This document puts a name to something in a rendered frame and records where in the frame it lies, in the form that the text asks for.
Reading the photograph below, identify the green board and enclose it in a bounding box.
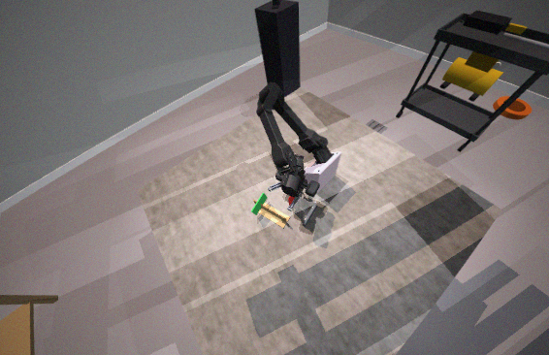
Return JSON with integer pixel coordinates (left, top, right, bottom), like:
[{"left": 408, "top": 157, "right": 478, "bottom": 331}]
[{"left": 251, "top": 193, "right": 268, "bottom": 215}]

